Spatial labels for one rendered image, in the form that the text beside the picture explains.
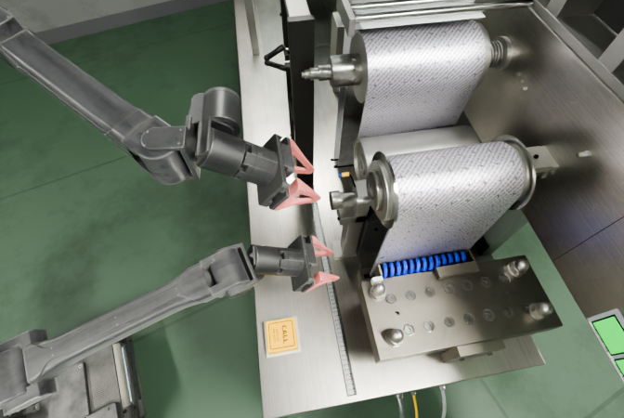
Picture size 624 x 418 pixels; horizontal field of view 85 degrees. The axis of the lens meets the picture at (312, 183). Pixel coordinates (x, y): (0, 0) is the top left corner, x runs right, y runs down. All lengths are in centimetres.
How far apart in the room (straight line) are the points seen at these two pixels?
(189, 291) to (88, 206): 188
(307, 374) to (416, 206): 48
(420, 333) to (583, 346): 150
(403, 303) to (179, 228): 158
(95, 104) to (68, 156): 225
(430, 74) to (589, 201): 35
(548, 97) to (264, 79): 99
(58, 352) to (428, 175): 68
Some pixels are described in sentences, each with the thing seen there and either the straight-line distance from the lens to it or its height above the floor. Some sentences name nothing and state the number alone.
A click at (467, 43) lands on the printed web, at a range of 77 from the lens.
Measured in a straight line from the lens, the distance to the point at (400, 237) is 71.
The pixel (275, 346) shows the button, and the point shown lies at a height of 92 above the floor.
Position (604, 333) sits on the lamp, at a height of 117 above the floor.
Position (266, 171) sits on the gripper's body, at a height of 139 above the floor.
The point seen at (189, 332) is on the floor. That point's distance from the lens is 191.
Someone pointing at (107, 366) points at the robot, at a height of 24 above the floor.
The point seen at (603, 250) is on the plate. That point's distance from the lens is 75.
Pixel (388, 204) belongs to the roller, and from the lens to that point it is 60.
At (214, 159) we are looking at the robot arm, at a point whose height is 144.
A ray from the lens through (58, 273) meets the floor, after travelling 234.
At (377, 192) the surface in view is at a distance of 61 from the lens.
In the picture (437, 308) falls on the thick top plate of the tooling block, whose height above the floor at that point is 103.
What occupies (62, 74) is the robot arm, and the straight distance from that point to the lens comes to 65.
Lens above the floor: 179
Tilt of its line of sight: 56 degrees down
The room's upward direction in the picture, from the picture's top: straight up
